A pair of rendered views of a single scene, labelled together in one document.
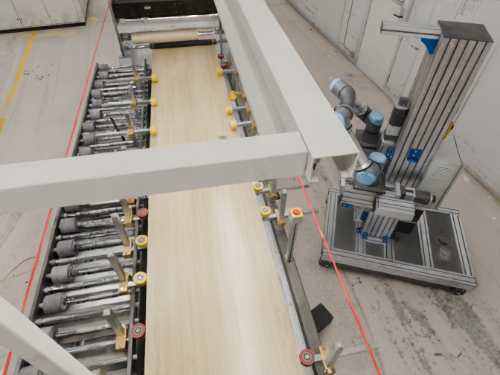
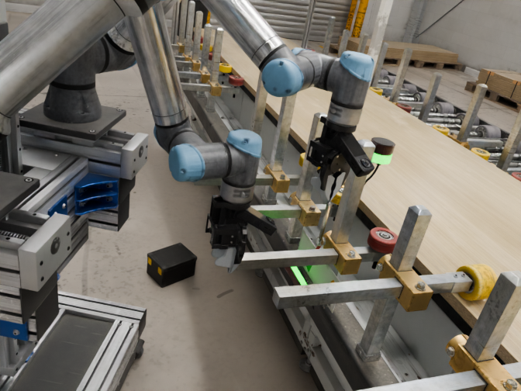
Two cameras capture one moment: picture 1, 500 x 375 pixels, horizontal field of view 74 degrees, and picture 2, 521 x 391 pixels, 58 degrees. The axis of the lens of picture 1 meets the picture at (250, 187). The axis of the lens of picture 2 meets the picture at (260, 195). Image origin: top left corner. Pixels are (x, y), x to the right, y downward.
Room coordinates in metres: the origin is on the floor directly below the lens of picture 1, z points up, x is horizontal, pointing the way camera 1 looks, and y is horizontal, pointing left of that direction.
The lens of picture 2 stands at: (3.04, -0.59, 1.53)
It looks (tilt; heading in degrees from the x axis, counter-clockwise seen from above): 27 degrees down; 168
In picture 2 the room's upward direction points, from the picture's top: 11 degrees clockwise
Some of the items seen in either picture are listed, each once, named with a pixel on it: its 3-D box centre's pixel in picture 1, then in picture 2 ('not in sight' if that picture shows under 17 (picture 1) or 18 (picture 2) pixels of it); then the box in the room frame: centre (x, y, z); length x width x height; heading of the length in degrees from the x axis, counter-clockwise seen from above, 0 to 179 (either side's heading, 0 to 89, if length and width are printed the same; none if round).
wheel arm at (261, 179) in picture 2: (290, 214); (254, 180); (1.57, -0.31, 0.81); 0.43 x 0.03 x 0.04; 101
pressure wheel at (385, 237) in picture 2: not in sight; (379, 250); (2.03, -0.01, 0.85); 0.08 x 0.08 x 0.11
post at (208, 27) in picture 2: not in sight; (203, 67); (0.29, -0.47, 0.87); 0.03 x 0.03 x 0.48; 11
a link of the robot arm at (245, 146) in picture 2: not in sight; (240, 157); (2.11, -0.45, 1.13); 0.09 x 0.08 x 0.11; 114
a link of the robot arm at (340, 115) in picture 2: not in sight; (343, 113); (2.04, -0.22, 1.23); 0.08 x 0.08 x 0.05
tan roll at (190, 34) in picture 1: (181, 35); not in sight; (4.22, 0.86, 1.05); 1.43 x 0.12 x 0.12; 101
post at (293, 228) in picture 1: (292, 240); (257, 119); (1.26, -0.28, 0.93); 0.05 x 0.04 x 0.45; 11
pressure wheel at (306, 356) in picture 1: (306, 359); (235, 87); (0.55, -0.30, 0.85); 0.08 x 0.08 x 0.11
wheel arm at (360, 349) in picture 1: (340, 353); (198, 88); (0.59, -0.50, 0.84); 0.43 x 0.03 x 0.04; 101
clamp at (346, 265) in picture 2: not in sight; (340, 251); (2.03, -0.12, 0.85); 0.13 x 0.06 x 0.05; 11
